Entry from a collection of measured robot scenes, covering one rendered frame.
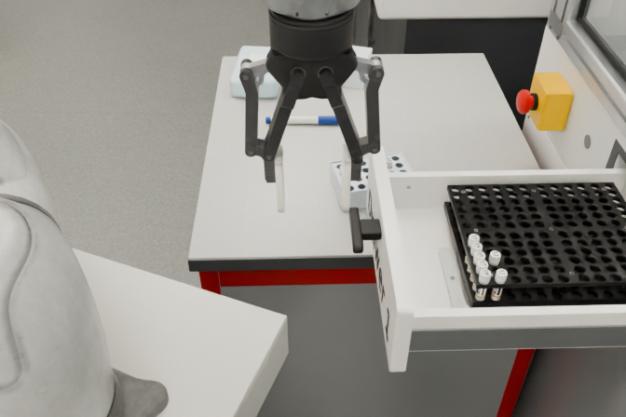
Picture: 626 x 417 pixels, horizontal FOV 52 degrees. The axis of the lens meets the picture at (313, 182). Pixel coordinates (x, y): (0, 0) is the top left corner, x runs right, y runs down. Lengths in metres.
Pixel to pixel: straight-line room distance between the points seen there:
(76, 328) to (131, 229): 1.63
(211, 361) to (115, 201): 1.60
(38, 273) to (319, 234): 0.54
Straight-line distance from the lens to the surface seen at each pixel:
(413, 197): 0.91
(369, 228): 0.78
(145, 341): 0.78
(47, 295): 0.54
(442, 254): 0.85
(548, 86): 1.11
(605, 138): 1.01
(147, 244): 2.12
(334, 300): 1.05
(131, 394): 0.72
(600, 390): 1.08
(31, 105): 2.94
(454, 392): 1.29
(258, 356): 0.75
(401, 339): 0.71
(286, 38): 0.57
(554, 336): 0.78
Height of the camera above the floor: 1.44
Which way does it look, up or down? 39 degrees down
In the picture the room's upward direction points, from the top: straight up
